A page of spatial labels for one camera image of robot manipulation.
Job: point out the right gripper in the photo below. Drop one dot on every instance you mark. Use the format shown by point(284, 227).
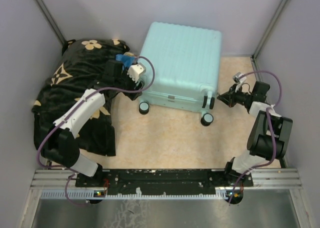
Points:
point(229, 97)

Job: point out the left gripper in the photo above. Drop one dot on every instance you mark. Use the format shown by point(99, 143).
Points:
point(139, 86)

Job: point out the light blue hard-shell suitcase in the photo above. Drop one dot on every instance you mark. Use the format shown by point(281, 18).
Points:
point(182, 64)

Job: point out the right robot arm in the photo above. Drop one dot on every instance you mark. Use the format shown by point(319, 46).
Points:
point(269, 137)

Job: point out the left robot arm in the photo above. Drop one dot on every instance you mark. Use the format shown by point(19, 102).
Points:
point(68, 126)

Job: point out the suitcase wheel on lid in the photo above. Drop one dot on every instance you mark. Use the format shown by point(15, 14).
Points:
point(208, 102)

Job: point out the blue and yellow shirt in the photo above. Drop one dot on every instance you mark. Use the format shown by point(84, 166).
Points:
point(127, 59)

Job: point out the suitcase wheel at top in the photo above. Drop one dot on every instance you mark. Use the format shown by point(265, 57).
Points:
point(207, 119)

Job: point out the suitcase wheel near front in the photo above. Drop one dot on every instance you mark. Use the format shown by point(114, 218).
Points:
point(144, 108)

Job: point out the black floral fleece blanket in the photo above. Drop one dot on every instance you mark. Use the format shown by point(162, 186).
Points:
point(85, 64)

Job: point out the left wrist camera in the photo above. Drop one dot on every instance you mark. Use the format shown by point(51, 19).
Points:
point(135, 71)

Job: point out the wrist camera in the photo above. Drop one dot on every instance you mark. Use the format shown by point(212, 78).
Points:
point(135, 71)
point(239, 79)

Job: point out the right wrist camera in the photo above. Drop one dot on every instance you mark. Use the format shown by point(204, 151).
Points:
point(239, 79)

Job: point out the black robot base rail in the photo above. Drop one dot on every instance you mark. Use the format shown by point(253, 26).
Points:
point(159, 181)

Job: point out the aluminium frame rail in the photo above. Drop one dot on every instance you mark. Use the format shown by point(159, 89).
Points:
point(60, 184)

